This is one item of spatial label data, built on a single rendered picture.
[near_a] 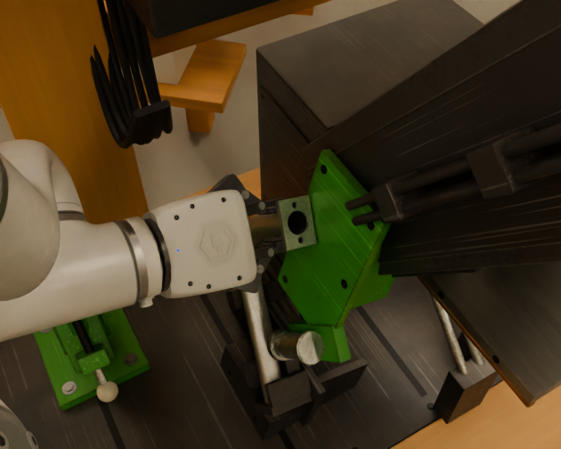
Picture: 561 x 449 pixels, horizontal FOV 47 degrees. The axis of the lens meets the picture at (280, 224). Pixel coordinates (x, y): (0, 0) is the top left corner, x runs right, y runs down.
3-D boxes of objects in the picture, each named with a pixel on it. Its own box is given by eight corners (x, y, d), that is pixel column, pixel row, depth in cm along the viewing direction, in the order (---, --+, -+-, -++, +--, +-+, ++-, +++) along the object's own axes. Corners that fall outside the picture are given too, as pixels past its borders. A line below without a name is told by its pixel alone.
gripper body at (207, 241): (166, 311, 61) (266, 281, 67) (144, 206, 60) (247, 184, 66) (141, 305, 68) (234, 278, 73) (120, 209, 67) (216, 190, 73)
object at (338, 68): (466, 219, 110) (524, 53, 84) (313, 292, 101) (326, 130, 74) (402, 153, 120) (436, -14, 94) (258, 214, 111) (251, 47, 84)
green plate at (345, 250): (378, 330, 80) (445, 207, 66) (324, 351, 76) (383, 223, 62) (328, 264, 86) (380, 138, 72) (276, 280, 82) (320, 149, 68)
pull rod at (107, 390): (123, 399, 86) (114, 379, 82) (102, 409, 85) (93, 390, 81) (109, 366, 89) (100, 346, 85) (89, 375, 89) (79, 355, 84)
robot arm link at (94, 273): (99, 232, 68) (126, 314, 66) (-38, 261, 61) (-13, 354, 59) (114, 200, 61) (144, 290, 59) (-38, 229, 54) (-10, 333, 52)
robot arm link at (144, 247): (146, 313, 60) (175, 304, 61) (126, 219, 59) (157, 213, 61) (119, 305, 67) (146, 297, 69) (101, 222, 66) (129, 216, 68)
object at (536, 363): (632, 343, 73) (644, 330, 70) (524, 410, 68) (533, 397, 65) (421, 135, 94) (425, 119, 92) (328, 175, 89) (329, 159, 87)
